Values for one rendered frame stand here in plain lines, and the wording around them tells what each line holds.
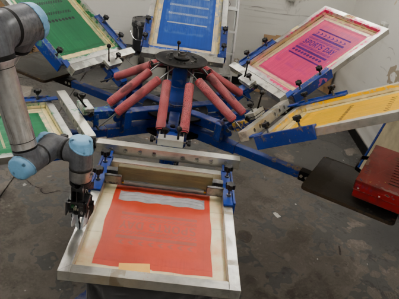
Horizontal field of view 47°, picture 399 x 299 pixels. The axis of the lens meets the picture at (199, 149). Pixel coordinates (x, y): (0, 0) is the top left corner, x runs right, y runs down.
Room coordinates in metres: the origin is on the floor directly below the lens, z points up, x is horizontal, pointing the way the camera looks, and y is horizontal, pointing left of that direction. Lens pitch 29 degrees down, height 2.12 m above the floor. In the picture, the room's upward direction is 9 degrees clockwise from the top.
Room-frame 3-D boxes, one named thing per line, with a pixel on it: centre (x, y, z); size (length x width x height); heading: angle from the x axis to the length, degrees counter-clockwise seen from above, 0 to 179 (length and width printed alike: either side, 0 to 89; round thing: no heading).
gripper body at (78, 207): (1.24, 0.37, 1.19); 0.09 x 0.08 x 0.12; 4
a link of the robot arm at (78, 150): (1.26, 0.38, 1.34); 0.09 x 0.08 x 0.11; 74
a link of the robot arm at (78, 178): (1.25, 0.37, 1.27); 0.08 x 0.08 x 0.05
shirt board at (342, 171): (2.20, -0.42, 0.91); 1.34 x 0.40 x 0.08; 64
